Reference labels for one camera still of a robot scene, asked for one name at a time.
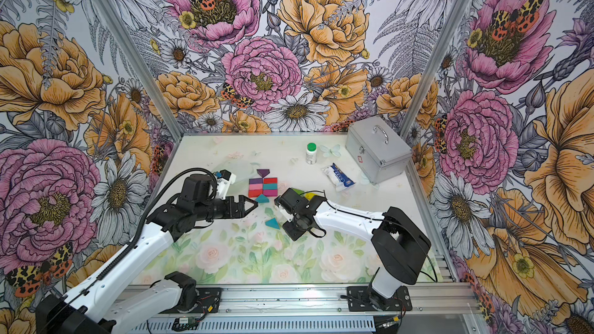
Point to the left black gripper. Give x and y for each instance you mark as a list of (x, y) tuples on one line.
[(240, 207)]

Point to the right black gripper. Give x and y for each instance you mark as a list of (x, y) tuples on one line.
[(294, 234)]

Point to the teal triangular block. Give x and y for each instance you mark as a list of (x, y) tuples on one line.
[(272, 223)]

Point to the teal triangle cluster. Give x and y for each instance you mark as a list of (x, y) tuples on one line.
[(262, 199)]

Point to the magenta rectangular block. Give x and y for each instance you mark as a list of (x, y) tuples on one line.
[(270, 193)]

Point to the teal rectangular block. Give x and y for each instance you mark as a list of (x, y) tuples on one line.
[(270, 186)]

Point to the purple triangular block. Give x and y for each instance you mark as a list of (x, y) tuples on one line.
[(263, 172)]

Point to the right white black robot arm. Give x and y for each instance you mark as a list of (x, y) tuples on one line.
[(401, 246)]

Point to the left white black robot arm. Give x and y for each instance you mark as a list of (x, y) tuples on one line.
[(192, 200)]

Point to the blue white plastic packet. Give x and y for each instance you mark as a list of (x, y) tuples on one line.
[(338, 178)]

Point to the white bottle green cap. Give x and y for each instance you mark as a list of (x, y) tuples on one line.
[(311, 153)]

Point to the silver metal case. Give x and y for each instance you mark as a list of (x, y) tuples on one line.
[(378, 150)]

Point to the small green circuit board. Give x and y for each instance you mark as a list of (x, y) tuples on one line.
[(183, 324)]

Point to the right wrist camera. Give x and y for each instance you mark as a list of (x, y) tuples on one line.
[(285, 214)]

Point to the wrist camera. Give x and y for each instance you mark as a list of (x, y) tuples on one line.
[(285, 214), (225, 180)]

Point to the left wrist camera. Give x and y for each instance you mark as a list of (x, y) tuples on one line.
[(225, 180)]

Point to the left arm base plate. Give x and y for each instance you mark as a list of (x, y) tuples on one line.
[(208, 301)]

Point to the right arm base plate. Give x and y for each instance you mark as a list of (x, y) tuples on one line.
[(363, 299)]

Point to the aluminium front rail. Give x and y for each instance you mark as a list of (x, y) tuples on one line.
[(297, 299)]

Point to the left aluminium frame post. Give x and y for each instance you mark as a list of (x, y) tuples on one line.
[(118, 29)]

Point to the aluminium frame post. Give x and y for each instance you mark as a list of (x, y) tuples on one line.
[(118, 29), (439, 51)]

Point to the right aluminium frame post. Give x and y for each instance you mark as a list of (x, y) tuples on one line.
[(439, 51)]

